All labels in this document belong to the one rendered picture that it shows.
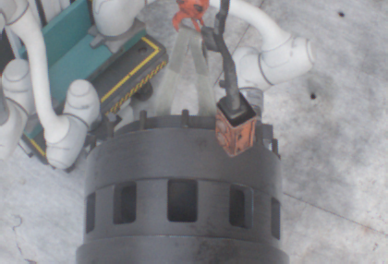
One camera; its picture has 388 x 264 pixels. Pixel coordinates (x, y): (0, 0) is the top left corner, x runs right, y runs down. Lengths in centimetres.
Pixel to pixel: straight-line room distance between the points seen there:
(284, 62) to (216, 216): 57
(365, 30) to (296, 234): 117
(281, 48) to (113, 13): 75
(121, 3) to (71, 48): 33
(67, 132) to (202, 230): 69
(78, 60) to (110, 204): 108
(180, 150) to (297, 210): 122
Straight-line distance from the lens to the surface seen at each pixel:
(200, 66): 134
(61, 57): 238
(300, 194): 252
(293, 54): 169
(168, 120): 144
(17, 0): 161
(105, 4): 218
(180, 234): 127
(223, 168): 134
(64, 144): 182
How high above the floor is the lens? 231
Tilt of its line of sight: 61 degrees down
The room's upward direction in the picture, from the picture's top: 1 degrees counter-clockwise
